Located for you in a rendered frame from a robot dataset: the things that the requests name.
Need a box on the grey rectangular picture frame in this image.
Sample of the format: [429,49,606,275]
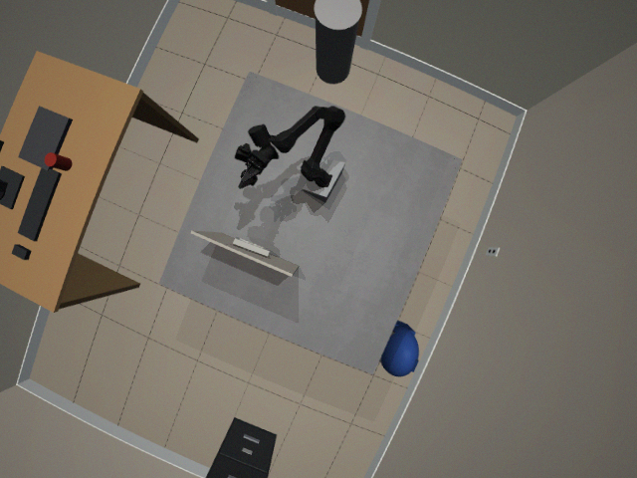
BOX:
[233,237,270,257]

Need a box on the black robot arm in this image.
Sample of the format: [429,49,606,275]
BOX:
[235,106,345,187]

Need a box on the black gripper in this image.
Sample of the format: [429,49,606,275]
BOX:
[238,150,271,189]

